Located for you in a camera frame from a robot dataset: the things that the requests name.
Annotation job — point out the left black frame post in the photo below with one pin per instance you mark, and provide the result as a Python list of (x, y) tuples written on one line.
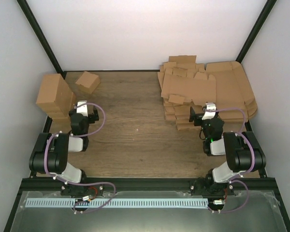
[(28, 13)]

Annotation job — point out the black frame post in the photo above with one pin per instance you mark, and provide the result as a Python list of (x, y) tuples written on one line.
[(269, 5), (28, 13)]

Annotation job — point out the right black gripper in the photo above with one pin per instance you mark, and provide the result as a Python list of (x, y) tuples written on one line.
[(193, 115)]

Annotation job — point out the large folded cardboard box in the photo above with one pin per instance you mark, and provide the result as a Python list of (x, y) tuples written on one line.
[(56, 98)]

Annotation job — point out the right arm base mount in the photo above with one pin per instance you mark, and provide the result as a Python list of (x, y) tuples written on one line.
[(208, 188)]

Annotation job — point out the right black frame post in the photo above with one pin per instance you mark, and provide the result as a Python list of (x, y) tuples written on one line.
[(269, 5)]

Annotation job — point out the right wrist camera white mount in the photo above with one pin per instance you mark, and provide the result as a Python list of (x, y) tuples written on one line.
[(209, 111)]

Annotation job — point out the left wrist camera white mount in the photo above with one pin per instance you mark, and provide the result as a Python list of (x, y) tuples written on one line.
[(81, 108)]

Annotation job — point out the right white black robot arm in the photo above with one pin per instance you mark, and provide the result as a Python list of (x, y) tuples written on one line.
[(241, 149)]

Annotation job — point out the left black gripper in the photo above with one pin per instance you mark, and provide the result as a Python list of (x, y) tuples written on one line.
[(96, 118)]

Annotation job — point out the stack of flat cardboard blanks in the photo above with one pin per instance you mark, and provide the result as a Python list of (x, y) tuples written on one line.
[(185, 85)]

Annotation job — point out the small folded cardboard box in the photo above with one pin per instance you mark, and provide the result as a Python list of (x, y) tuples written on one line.
[(88, 82)]

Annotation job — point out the large flat cardboard blanks stack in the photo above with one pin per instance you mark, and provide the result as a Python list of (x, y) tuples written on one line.
[(233, 91)]

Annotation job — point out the light blue slotted cable duct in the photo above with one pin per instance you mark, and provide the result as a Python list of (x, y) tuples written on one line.
[(191, 203)]

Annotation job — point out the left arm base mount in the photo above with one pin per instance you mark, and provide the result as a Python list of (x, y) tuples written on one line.
[(78, 191)]

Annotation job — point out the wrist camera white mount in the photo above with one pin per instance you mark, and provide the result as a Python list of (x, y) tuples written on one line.
[(81, 108), (209, 111)]

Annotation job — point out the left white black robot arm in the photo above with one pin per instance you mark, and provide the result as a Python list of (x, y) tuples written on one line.
[(50, 153)]

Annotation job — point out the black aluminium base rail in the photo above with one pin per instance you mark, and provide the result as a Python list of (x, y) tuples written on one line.
[(139, 184)]

